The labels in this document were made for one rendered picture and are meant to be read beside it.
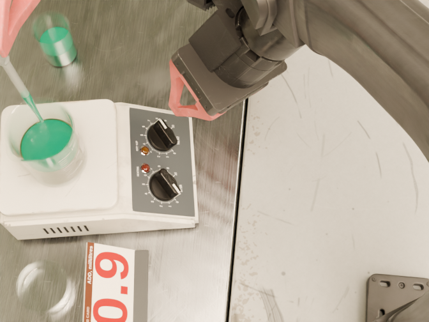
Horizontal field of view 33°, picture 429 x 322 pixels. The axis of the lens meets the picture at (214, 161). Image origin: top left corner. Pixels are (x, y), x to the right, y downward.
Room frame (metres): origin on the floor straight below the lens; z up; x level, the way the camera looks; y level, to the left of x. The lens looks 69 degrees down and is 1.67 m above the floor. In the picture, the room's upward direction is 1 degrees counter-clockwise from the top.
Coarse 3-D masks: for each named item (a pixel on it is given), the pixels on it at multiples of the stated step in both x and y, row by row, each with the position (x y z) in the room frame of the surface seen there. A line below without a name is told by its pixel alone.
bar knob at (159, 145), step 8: (160, 120) 0.31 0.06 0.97; (152, 128) 0.31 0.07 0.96; (160, 128) 0.31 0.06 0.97; (168, 128) 0.31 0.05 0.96; (152, 136) 0.30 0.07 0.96; (160, 136) 0.30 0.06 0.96; (168, 136) 0.30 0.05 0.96; (152, 144) 0.29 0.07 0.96; (160, 144) 0.29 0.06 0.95; (168, 144) 0.29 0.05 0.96
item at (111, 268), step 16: (96, 256) 0.18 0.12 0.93; (112, 256) 0.18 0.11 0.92; (128, 256) 0.18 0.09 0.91; (96, 272) 0.16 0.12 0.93; (112, 272) 0.16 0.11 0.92; (128, 272) 0.17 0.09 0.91; (96, 288) 0.14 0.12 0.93; (112, 288) 0.15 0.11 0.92; (128, 288) 0.15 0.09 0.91; (96, 304) 0.13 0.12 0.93; (112, 304) 0.13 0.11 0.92; (128, 304) 0.13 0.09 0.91; (96, 320) 0.11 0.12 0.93; (112, 320) 0.11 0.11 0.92
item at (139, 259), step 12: (132, 252) 0.19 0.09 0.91; (144, 252) 0.19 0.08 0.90; (132, 264) 0.17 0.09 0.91; (144, 264) 0.17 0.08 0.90; (84, 276) 0.16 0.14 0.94; (132, 276) 0.16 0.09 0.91; (144, 276) 0.16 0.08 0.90; (84, 288) 0.14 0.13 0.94; (132, 288) 0.15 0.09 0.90; (144, 288) 0.15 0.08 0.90; (84, 300) 0.13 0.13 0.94; (132, 300) 0.14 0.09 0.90; (144, 300) 0.14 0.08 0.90; (132, 312) 0.12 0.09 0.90; (144, 312) 0.12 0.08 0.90
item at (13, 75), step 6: (6, 60) 0.26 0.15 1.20; (6, 66) 0.26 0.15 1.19; (12, 66) 0.26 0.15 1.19; (6, 72) 0.26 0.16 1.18; (12, 72) 0.26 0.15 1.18; (12, 78) 0.26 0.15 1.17; (18, 78) 0.26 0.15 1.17; (18, 84) 0.26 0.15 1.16; (18, 90) 0.26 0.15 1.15; (24, 90) 0.26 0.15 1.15; (24, 96) 0.26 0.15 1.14
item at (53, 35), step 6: (48, 30) 0.45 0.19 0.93; (54, 30) 0.45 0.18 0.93; (60, 30) 0.45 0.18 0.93; (66, 30) 0.45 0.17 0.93; (42, 36) 0.44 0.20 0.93; (48, 36) 0.44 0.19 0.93; (54, 36) 0.44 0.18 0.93; (60, 36) 0.44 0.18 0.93; (42, 42) 0.44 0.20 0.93; (48, 42) 0.44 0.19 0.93; (54, 42) 0.44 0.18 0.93
